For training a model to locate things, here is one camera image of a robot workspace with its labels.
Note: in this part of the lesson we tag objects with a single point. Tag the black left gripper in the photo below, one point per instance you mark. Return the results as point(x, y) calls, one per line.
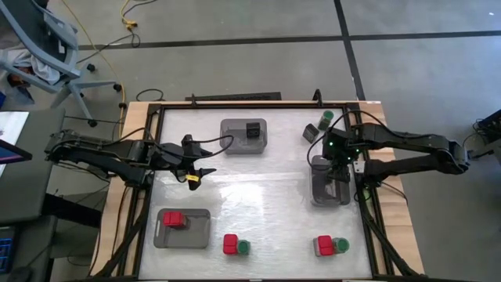
point(180, 160)

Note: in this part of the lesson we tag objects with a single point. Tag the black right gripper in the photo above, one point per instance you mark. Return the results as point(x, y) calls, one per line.
point(340, 149)

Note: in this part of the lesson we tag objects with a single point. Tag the black pepper green tin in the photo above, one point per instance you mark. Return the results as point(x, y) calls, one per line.
point(253, 130)
point(310, 133)

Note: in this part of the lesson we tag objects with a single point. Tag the oregano glass spice jar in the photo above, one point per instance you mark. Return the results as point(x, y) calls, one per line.
point(244, 247)
point(326, 117)
point(341, 245)

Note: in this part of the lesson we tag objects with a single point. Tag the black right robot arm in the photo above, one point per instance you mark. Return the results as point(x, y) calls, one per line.
point(422, 156)

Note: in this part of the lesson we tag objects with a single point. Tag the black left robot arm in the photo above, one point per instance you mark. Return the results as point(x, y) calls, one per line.
point(98, 154)

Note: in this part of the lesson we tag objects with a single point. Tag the yellow tag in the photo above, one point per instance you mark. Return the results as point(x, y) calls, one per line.
point(192, 178)

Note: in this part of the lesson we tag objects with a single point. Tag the grey translucent plastic bin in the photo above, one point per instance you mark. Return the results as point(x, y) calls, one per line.
point(195, 235)
point(319, 196)
point(235, 137)

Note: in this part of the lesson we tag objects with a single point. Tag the black power strip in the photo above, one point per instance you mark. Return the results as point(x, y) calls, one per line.
point(235, 96)

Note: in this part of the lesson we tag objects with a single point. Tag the grey office chair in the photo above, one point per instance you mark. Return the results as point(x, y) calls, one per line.
point(74, 84)

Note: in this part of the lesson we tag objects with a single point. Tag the black equipment box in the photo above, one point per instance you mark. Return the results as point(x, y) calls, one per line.
point(491, 125)

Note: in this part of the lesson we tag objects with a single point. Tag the grey desk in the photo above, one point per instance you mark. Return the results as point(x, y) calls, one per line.
point(35, 188)

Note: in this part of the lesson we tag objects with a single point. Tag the dark tablet screen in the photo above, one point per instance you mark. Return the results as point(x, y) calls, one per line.
point(11, 154)

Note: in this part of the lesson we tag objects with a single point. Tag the white sheet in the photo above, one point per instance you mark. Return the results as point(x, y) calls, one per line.
point(11, 125)

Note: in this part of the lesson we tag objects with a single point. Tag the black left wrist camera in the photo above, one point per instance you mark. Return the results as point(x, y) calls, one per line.
point(188, 143)

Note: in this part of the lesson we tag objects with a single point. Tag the black table frame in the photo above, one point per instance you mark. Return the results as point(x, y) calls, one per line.
point(254, 105)

